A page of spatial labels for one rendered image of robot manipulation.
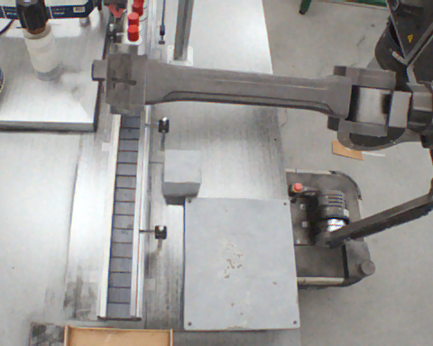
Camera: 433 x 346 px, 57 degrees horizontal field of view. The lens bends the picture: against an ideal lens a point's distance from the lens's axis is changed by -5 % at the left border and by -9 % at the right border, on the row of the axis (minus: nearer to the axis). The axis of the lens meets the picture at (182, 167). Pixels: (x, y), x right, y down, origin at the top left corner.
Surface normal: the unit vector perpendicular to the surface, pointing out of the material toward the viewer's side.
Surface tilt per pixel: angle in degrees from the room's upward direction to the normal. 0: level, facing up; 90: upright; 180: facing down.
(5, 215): 0
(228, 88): 41
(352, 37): 0
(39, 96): 0
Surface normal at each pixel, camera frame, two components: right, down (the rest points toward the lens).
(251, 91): 0.14, 0.25
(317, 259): 0.07, -0.45
